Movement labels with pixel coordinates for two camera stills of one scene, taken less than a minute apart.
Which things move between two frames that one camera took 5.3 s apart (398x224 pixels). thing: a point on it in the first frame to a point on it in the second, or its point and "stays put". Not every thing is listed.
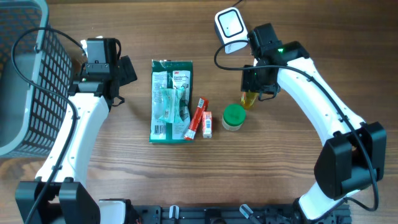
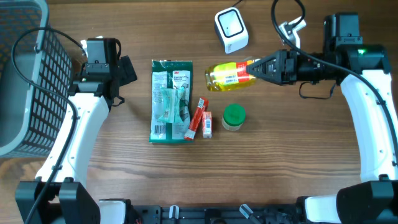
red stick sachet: x=202 y=108 stays put
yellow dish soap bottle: x=247 y=99 to x=224 y=76
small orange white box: x=207 y=124 stays put
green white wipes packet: x=171 y=116 stays put
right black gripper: x=247 y=84 to x=278 y=59
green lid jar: x=233 y=117 stays put
